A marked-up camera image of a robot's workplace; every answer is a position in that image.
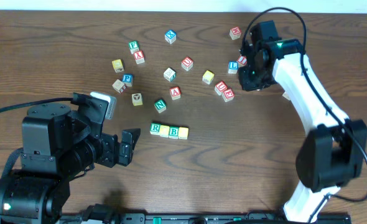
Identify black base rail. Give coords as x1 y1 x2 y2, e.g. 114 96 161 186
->
58 212 352 224

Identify blue X block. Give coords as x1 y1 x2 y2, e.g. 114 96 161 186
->
164 30 177 44

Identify red A block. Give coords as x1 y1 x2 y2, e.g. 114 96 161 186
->
169 86 181 100

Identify red I block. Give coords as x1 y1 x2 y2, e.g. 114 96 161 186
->
237 55 247 67

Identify white blank block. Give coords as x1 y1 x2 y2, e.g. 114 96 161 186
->
282 92 290 101

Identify blue P block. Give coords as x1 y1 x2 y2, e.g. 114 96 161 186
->
121 73 134 87

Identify red block top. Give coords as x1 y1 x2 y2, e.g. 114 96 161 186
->
230 26 242 40

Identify red U block upper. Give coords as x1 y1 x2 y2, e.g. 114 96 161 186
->
181 57 193 71

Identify green B block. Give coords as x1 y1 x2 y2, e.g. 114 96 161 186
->
169 126 179 139

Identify white grey picture block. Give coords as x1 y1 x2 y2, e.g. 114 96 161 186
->
164 67 176 82

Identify red U block lower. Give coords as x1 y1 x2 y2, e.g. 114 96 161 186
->
215 81 228 95

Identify yellow picture block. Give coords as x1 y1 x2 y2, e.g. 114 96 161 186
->
132 93 143 106

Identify green F block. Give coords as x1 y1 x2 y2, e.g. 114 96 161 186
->
128 40 139 54

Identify red u block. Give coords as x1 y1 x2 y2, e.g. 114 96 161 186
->
181 57 193 71
215 81 228 95

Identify yellow block O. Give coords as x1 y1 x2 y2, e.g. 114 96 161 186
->
159 125 170 138

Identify beige red block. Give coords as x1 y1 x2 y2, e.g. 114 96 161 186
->
112 79 126 93

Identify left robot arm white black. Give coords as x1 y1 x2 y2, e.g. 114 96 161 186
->
0 100 141 223

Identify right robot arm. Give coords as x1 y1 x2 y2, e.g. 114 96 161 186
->
239 21 367 223

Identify blue L block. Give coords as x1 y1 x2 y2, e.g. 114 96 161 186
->
228 61 239 74

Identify green N block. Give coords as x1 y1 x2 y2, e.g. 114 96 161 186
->
154 99 167 113

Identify green R block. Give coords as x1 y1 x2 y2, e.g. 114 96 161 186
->
150 123 161 135

